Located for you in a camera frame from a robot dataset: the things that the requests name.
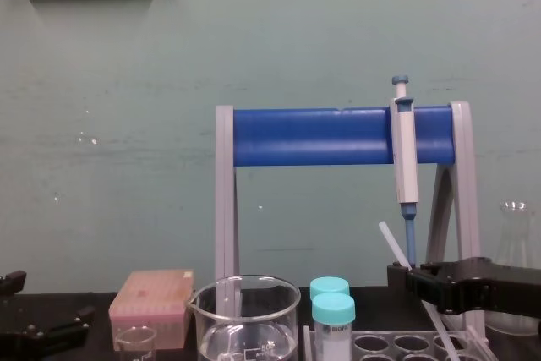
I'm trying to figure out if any large glass beaker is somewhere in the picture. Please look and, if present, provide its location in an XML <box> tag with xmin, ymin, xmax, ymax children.
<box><xmin>185</xmin><ymin>274</ymin><xmax>303</xmax><ymax>361</ymax></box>

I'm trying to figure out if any grey pipette stand blue bar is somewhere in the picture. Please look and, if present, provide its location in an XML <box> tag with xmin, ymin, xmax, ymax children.
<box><xmin>214</xmin><ymin>101</ymin><xmax>487</xmax><ymax>339</ymax></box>

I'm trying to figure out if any white and blue pipette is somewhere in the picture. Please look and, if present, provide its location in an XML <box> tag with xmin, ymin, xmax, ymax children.
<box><xmin>391</xmin><ymin>74</ymin><xmax>420</xmax><ymax>268</ymax></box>

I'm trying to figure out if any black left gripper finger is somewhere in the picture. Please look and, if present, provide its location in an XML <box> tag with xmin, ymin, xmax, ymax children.
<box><xmin>0</xmin><ymin>270</ymin><xmax>28</xmax><ymax>299</ymax></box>
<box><xmin>0</xmin><ymin>304</ymin><xmax>96</xmax><ymax>358</ymax></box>

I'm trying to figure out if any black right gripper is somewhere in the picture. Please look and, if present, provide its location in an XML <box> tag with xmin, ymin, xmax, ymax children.
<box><xmin>385</xmin><ymin>255</ymin><xmax>541</xmax><ymax>320</ymax></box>

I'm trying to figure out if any clear plastic tube rack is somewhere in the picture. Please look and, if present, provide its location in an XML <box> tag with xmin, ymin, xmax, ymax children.
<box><xmin>301</xmin><ymin>321</ymin><xmax>496</xmax><ymax>361</ymax></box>

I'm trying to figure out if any glass conical flask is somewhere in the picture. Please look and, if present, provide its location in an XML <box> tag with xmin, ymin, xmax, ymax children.
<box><xmin>484</xmin><ymin>200</ymin><xmax>541</xmax><ymax>337</ymax></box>

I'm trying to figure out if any clear glass stirring rod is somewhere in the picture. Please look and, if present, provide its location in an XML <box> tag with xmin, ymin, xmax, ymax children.
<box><xmin>377</xmin><ymin>221</ymin><xmax>471</xmax><ymax>361</ymax></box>

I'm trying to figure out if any pink pipette tip box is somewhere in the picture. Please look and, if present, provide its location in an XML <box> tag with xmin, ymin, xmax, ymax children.
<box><xmin>108</xmin><ymin>268</ymin><xmax>196</xmax><ymax>350</ymax></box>

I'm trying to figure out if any teal capped sample tube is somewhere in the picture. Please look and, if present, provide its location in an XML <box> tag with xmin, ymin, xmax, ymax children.
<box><xmin>311</xmin><ymin>293</ymin><xmax>357</xmax><ymax>361</ymax></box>
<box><xmin>309</xmin><ymin>276</ymin><xmax>352</xmax><ymax>301</ymax></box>

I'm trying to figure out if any small glass beaker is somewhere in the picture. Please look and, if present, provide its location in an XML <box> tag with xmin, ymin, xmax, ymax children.
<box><xmin>113</xmin><ymin>325</ymin><xmax>159</xmax><ymax>361</ymax></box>

